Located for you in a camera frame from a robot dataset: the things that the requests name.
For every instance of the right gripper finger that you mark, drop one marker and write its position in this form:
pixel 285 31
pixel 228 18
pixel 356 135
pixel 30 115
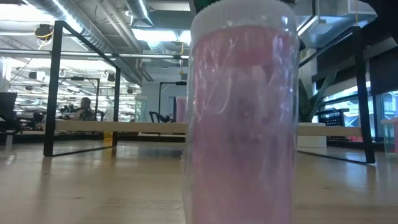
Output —
pixel 202 3

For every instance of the pink cups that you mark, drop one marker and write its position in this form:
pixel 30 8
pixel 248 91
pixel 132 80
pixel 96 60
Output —
pixel 242 124

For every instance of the orange medicine bottle white cap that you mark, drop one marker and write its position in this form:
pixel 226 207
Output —
pixel 109 137

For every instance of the long ceiling light tube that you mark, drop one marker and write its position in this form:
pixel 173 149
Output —
pixel 146 56

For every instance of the person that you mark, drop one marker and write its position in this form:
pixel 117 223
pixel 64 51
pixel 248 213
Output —
pixel 84 107

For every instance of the snake plant in white pot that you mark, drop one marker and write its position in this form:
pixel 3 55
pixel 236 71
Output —
pixel 311 137

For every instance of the black plastic crate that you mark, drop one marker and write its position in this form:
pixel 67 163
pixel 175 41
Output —
pixel 332 119

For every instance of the black background monitor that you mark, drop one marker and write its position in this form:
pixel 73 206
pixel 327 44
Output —
pixel 7 105

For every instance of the wooden shelf black metal frame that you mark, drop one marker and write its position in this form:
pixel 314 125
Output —
pixel 124 127

